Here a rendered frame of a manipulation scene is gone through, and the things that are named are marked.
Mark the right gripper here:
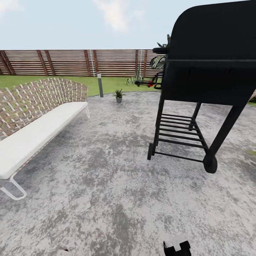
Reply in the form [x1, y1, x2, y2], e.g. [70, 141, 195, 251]
[163, 241, 192, 256]

